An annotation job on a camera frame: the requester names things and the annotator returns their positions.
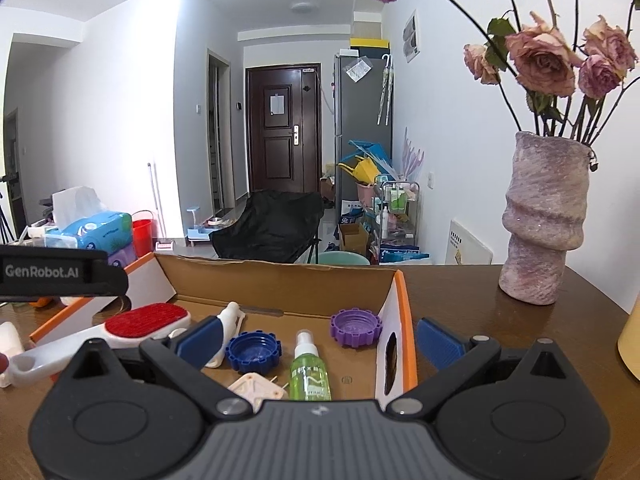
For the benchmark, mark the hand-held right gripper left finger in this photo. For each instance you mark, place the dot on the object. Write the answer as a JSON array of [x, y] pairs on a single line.
[[202, 342]]

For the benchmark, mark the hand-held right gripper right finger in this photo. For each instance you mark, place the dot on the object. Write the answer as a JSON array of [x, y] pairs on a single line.
[[440, 345]]

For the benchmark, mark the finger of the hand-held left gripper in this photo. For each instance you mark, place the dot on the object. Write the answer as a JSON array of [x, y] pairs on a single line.
[[116, 282]]

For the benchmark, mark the white plastic squeeze bottle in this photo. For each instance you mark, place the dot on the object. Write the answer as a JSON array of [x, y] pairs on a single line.
[[227, 320]]

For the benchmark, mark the red and white lint brush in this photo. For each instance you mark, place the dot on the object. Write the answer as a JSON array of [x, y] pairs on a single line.
[[145, 322]]

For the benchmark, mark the blue plastic lid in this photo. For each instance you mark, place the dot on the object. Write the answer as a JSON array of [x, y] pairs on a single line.
[[252, 352]]

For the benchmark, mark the white square plastic box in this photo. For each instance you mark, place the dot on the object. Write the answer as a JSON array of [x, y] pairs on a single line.
[[252, 387]]

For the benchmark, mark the purple plastic lid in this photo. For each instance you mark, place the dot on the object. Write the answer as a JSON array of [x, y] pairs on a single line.
[[355, 327]]

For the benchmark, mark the red cardboard box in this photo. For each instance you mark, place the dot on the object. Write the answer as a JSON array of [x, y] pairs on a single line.
[[300, 290]]

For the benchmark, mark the green spray bottle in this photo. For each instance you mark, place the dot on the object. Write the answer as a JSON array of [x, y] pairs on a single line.
[[310, 380]]

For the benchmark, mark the person's left hand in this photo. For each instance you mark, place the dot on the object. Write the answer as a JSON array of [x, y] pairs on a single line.
[[4, 364]]

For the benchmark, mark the orange fruit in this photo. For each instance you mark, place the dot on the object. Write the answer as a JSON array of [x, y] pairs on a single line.
[[42, 302]]

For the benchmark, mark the purple tissue pack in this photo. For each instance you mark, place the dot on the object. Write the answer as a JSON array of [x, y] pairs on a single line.
[[122, 256]]

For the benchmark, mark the red bucket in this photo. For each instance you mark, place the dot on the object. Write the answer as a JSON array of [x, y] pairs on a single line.
[[142, 237]]

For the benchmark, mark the blue tissue pack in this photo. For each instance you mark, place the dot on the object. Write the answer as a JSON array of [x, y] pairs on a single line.
[[95, 230]]

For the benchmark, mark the white mop stick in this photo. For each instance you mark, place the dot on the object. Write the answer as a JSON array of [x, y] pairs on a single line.
[[156, 205]]

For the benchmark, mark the blue packets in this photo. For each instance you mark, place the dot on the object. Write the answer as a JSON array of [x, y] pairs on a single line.
[[402, 254]]

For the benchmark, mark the blue pet feeder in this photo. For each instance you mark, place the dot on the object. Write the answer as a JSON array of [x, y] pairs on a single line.
[[202, 227]]

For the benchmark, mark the white board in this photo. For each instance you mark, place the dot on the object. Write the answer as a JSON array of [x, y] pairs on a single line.
[[467, 245]]

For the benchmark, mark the green plastic basin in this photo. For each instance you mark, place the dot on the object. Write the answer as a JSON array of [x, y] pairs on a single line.
[[345, 259]]

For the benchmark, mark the brown cardboard carton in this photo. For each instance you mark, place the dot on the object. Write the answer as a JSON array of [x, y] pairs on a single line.
[[354, 240]]

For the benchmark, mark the black folding chair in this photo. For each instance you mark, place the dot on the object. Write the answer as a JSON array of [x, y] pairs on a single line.
[[275, 225]]

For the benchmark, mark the white storage cart with bottles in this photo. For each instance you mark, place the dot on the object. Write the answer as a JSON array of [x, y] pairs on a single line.
[[397, 210]]

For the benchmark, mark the pink textured vase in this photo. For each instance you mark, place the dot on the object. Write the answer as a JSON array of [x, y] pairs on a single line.
[[545, 220]]

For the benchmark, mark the pink bucket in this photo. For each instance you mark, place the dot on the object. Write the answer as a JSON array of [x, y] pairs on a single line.
[[365, 194]]

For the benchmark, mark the grey interior door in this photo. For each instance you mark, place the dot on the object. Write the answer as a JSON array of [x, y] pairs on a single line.
[[220, 135]]

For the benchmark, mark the pale purple hangers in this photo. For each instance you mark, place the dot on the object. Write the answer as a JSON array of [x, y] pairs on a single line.
[[412, 157]]

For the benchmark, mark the yellow thermos jug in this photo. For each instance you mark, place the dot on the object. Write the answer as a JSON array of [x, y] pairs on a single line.
[[631, 345]]

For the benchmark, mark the dark brown entrance door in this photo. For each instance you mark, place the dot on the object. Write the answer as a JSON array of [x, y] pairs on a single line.
[[280, 160]]

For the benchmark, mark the blue and yellow plastic bundle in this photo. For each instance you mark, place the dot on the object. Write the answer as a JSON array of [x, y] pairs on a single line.
[[367, 160]]

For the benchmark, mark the grey refrigerator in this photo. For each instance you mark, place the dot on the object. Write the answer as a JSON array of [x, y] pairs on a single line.
[[350, 120]]

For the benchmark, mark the white folded umbrella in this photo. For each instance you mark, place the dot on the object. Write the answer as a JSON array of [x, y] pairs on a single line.
[[386, 90]]

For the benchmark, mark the bunch of dried pink roses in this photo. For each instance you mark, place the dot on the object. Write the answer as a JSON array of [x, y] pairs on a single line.
[[542, 60]]

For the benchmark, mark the yellow and black box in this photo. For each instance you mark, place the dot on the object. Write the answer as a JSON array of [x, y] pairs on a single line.
[[370, 45]]

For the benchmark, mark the round ceiling light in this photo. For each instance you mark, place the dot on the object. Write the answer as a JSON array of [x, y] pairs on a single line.
[[305, 7]]

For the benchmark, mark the wall picture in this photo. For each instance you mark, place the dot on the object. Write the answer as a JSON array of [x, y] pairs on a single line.
[[410, 35]]

